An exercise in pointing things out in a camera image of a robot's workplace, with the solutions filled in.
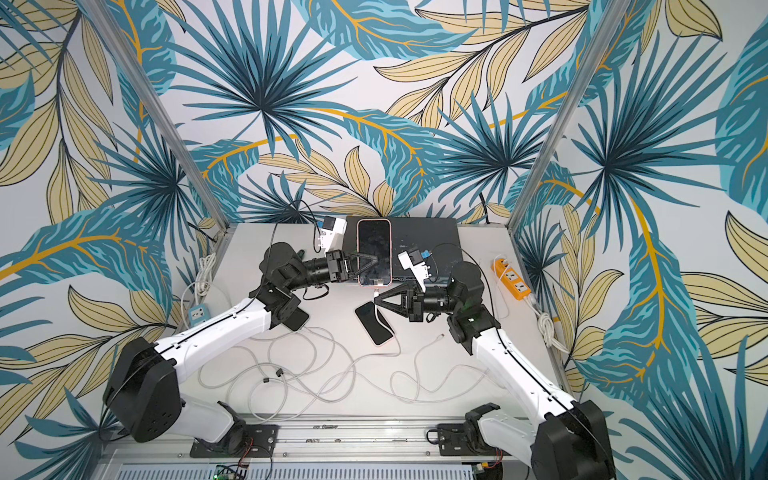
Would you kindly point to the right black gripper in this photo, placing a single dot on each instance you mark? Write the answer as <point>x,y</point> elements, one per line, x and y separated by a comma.
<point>407,302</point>

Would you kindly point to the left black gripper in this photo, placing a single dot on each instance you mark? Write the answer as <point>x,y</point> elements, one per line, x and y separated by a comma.
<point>342,266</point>

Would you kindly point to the phone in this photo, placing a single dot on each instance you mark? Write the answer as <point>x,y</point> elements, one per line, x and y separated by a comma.
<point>374,323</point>
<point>374,237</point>
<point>296,320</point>

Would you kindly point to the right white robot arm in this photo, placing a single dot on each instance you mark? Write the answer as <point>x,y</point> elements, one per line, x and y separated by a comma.
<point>560,437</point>

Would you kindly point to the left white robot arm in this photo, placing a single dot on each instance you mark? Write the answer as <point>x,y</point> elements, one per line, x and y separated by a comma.
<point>143,391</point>

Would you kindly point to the phone in grey clear case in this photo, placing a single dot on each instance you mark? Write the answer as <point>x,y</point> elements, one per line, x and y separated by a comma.
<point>296,320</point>

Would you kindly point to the orange power strip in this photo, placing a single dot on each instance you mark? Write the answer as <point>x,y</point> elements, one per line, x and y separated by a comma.
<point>511,280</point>

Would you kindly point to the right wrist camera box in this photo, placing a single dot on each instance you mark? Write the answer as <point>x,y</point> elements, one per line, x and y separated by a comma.
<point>414,260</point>

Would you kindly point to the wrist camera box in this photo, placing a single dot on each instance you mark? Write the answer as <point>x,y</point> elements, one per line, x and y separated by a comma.
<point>414,260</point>
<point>330,233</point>

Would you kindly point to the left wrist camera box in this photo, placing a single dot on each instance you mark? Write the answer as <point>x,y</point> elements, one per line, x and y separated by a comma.
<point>330,233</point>

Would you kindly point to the dark grey network switch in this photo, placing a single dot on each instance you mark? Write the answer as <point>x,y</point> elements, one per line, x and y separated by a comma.
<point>438,236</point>

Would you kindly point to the aluminium front rail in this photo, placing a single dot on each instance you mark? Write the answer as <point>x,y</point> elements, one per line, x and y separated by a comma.
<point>317,448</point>

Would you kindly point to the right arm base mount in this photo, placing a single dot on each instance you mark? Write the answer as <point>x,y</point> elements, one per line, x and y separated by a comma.
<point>464,439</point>

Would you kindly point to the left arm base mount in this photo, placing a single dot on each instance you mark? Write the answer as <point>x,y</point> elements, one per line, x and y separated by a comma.
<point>248,440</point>

